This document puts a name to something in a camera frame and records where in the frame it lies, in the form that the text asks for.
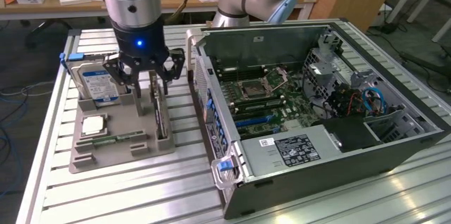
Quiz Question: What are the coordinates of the CPU socket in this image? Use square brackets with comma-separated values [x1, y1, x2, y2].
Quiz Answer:
[239, 78, 271, 101]

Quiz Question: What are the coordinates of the green RAM stick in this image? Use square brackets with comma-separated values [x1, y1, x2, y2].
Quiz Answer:
[76, 130, 145, 146]

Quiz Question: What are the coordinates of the grey power supply unit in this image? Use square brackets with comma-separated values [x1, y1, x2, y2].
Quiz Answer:
[240, 124, 346, 178]

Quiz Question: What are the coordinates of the open metal socket cover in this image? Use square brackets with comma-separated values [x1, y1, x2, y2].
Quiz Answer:
[261, 64, 288, 82]

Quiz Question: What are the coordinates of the perforated metal drive cage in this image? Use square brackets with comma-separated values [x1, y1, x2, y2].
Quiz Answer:
[301, 32, 354, 98]

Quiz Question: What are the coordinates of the black wire bundle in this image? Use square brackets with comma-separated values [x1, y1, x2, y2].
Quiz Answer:
[310, 86, 354, 119]

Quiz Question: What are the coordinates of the long blue expansion slot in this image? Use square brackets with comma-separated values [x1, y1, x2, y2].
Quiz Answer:
[235, 115, 273, 127]

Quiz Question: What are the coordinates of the grey parts rack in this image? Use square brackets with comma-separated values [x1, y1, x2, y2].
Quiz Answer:
[68, 83, 176, 174]

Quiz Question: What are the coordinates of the blue case release latch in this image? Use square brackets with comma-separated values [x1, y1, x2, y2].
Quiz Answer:
[217, 161, 233, 174]

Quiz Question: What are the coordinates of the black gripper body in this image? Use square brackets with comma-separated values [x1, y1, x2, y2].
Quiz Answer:
[112, 22, 171, 72]

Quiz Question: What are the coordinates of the black floor box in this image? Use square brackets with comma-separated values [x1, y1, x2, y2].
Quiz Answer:
[379, 22, 402, 35]

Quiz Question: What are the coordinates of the green motherboard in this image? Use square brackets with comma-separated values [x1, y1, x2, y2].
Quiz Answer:
[215, 59, 322, 140]

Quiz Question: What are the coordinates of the installed RAM stick white label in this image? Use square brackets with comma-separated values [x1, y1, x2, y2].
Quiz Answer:
[232, 96, 287, 110]

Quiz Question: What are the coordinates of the black chair base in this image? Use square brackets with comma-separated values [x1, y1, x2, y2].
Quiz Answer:
[20, 16, 73, 49]
[398, 44, 451, 77]

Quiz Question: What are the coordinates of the silver disk bay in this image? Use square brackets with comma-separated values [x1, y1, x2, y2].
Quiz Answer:
[362, 107, 426, 147]

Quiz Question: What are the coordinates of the silver CPU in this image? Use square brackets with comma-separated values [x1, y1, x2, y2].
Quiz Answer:
[80, 115, 107, 137]

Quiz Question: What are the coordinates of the blue data wire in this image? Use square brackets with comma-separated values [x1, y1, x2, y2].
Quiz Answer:
[362, 87, 390, 116]

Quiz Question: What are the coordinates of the silver chipset heatsink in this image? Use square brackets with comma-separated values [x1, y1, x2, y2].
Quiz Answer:
[283, 120, 304, 131]

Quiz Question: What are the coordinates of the open black PC case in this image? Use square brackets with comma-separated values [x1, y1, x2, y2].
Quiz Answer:
[185, 22, 443, 221]

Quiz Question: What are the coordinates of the blue floor cable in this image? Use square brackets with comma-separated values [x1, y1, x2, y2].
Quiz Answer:
[0, 97, 53, 198]

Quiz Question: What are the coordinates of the hard disk blue caddy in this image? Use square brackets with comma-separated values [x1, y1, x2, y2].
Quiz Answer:
[59, 52, 124, 108]

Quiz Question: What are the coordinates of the red wire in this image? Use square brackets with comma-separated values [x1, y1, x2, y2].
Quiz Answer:
[347, 94, 358, 116]

